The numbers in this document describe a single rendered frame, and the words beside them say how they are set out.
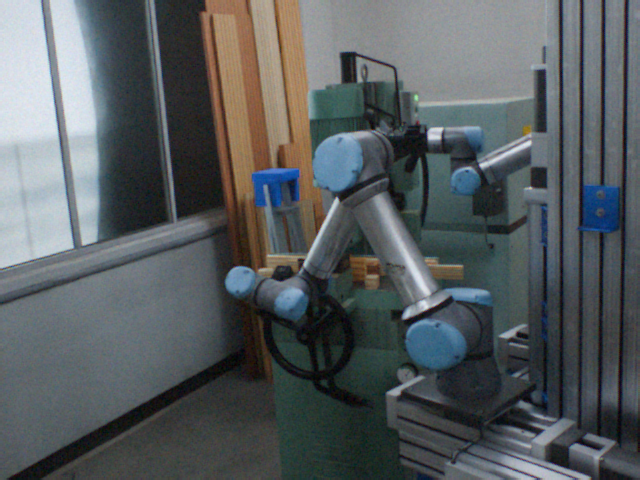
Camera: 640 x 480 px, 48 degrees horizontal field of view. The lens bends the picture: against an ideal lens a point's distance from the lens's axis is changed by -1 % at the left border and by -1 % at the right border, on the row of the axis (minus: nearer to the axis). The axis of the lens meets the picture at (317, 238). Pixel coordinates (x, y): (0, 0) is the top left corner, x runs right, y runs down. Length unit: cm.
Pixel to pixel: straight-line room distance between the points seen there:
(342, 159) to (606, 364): 71
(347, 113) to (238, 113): 161
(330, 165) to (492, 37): 310
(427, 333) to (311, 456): 113
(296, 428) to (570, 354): 110
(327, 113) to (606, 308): 105
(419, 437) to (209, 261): 228
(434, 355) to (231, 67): 257
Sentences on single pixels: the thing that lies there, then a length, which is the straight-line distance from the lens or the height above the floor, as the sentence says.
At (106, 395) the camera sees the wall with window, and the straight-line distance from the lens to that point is 346.
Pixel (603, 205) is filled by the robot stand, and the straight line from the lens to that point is 158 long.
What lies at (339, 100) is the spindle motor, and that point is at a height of 147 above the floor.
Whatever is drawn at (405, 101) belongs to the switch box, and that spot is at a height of 145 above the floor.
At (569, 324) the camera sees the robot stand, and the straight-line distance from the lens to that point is 169.
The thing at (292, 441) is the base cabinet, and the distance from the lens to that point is 253.
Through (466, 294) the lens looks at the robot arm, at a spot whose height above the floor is 105.
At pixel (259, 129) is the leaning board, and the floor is 131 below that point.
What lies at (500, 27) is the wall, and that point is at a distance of 451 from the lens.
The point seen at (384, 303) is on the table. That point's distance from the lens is 222.
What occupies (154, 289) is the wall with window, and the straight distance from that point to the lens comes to 358.
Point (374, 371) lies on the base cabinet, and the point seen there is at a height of 64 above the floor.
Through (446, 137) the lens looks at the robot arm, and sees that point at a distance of 210.
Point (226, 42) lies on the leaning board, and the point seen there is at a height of 177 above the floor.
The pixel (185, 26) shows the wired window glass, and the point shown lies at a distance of 389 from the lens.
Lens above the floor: 151
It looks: 12 degrees down
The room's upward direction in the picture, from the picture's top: 4 degrees counter-clockwise
